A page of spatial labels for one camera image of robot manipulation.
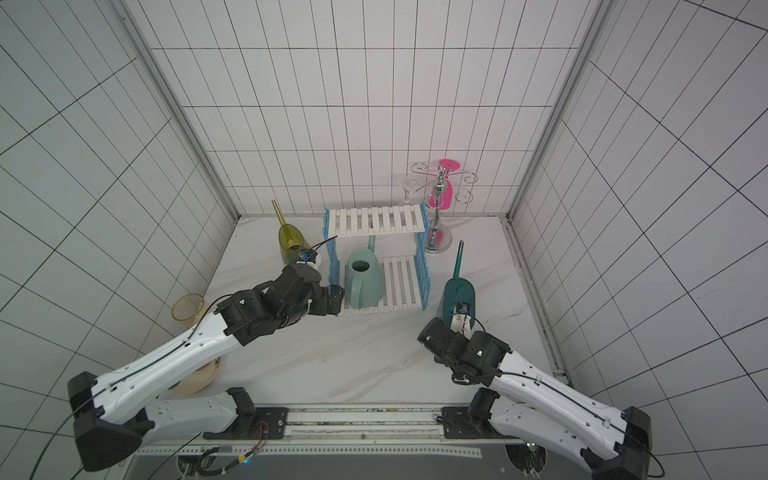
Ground light green watering can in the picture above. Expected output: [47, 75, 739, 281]
[344, 235, 385, 310]

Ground olive green watering can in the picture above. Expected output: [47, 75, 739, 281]
[271, 199, 311, 265]

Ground dark teal watering can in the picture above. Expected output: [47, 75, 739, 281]
[440, 240, 476, 327]

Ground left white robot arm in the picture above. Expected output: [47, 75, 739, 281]
[67, 262, 344, 472]

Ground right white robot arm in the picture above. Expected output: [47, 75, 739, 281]
[418, 318, 653, 479]

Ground blue white slatted shelf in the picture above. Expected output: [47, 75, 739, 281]
[323, 204, 431, 315]

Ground chrome glass holder stand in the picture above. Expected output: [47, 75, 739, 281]
[400, 159, 478, 254]

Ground clear wine glass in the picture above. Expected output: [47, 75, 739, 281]
[399, 176, 420, 206]

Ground pink glass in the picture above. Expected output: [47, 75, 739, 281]
[429, 158, 460, 211]

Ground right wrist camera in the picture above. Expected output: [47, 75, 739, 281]
[450, 302, 475, 339]

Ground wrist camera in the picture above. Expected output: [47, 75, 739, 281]
[296, 249, 322, 270]
[450, 302, 475, 339]

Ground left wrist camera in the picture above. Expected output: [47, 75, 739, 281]
[296, 249, 322, 270]

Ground metal base rail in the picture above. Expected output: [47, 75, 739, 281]
[131, 393, 543, 460]

